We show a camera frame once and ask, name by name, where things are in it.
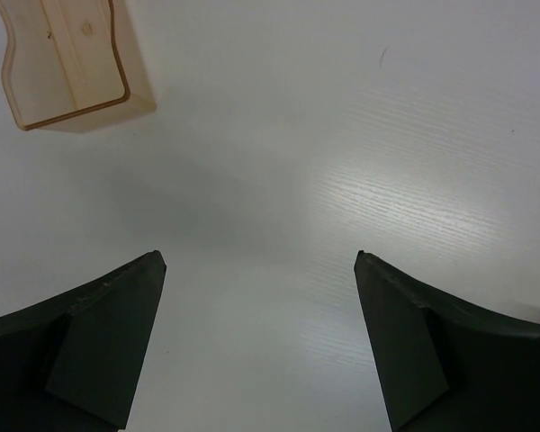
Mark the wooden block box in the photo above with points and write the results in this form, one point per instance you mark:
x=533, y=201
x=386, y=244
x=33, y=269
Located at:
x=73, y=66

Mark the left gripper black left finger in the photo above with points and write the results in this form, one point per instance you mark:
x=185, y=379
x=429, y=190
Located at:
x=73, y=362

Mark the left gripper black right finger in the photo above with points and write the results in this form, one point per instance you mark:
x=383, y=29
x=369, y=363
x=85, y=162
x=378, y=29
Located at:
x=445, y=364

